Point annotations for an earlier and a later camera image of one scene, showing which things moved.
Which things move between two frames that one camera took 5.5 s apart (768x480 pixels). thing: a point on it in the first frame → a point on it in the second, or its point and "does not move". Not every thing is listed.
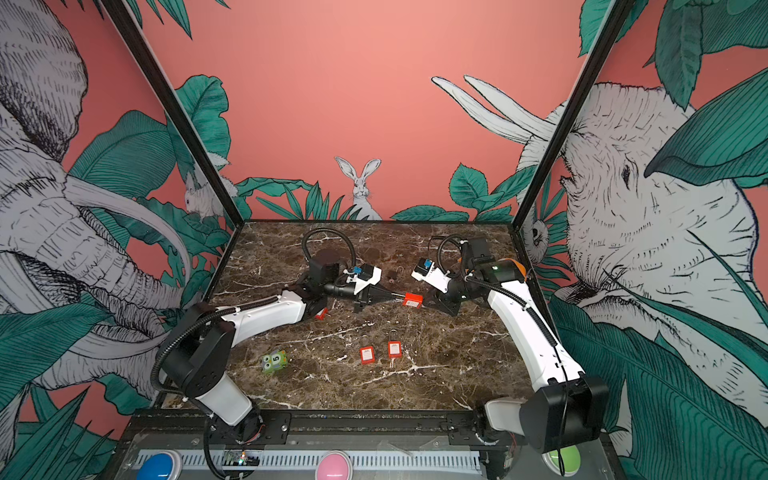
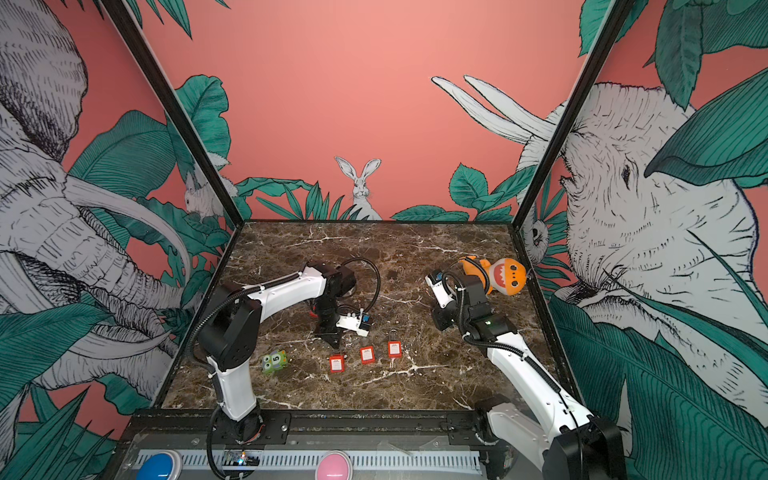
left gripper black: [373, 298] → [333, 336]
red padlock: [414, 300] → [337, 363]
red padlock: [395, 349] does not move
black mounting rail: [444, 424] does not move
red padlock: [367, 355] does not move
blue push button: [161, 465] does not move
